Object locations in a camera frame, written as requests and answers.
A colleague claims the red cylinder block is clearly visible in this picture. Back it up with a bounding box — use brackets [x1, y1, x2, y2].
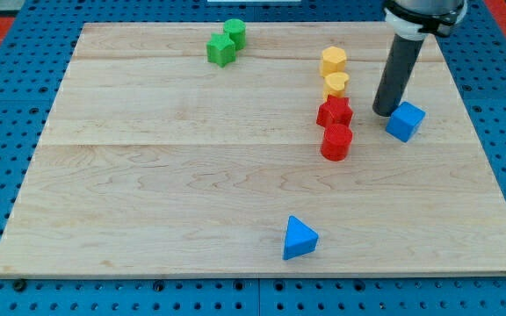
[320, 124, 353, 162]

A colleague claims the green star block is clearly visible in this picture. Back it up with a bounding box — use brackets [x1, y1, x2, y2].
[206, 33, 236, 68]

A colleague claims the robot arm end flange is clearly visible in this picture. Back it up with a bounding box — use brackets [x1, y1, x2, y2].
[382, 0, 468, 41]

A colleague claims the blue cube block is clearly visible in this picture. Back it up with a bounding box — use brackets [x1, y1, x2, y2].
[386, 102, 426, 142]

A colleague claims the yellow heart block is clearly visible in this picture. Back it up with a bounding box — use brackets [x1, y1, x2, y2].
[322, 72, 351, 100]

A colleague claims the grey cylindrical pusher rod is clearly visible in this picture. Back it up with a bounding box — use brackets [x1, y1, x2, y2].
[372, 35, 423, 117]

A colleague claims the blue triangle block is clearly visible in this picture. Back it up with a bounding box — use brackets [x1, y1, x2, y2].
[283, 215, 319, 260]

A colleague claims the wooden board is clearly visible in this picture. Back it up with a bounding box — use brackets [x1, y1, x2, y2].
[0, 23, 506, 279]

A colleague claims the yellow hexagon block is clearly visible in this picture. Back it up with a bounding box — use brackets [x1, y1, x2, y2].
[319, 47, 347, 77]

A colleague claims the red star block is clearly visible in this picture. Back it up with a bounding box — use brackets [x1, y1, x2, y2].
[316, 95, 354, 127]

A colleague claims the green cylinder block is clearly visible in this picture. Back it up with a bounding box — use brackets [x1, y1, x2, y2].
[223, 18, 247, 51]

